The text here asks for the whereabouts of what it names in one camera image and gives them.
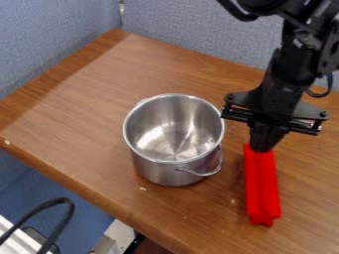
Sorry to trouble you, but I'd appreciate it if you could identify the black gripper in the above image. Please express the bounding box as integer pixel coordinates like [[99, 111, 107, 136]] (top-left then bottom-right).
[[222, 78, 329, 153]]

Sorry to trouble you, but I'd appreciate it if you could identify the red plastic block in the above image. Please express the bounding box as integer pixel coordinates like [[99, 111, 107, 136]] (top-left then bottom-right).
[[245, 144, 282, 227]]

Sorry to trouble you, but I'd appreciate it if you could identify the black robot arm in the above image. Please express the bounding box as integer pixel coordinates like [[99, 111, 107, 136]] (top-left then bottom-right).
[[217, 0, 339, 153]]

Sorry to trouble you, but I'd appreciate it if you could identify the stainless steel pot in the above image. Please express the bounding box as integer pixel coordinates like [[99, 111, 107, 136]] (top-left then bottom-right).
[[123, 93, 226, 187]]

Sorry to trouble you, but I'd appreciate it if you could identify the white box under table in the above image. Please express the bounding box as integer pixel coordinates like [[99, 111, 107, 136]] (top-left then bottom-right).
[[0, 214, 47, 254]]

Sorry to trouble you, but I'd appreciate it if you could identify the white table bracket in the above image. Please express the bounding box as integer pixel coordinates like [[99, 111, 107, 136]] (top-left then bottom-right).
[[90, 219, 135, 254]]

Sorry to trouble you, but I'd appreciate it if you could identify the black cable loop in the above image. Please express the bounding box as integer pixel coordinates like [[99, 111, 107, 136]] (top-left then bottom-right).
[[0, 196, 78, 254]]

